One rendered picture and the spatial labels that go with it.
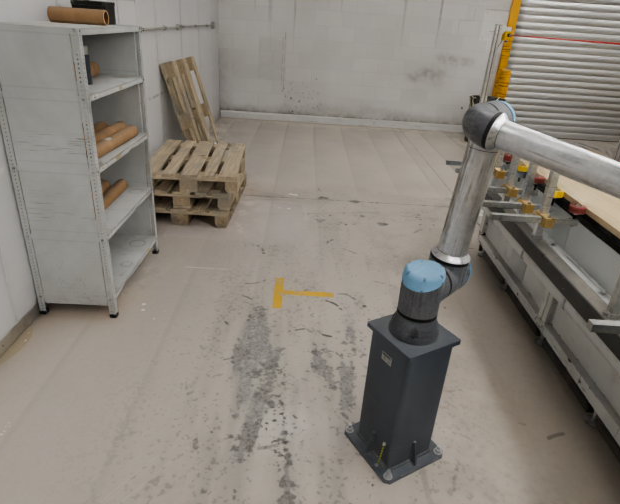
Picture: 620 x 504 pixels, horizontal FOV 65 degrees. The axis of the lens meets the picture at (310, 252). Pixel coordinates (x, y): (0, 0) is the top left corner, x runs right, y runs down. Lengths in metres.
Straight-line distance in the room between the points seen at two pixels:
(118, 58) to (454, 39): 6.57
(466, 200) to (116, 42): 2.47
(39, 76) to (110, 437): 1.68
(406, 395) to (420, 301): 0.37
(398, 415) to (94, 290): 1.86
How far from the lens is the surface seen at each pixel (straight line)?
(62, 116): 2.71
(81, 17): 3.16
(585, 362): 2.81
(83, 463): 2.29
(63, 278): 3.07
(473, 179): 1.76
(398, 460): 2.18
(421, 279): 1.73
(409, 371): 1.84
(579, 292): 2.31
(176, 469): 2.18
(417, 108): 9.08
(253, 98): 8.90
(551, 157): 1.53
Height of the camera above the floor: 1.65
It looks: 26 degrees down
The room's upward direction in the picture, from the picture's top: 4 degrees clockwise
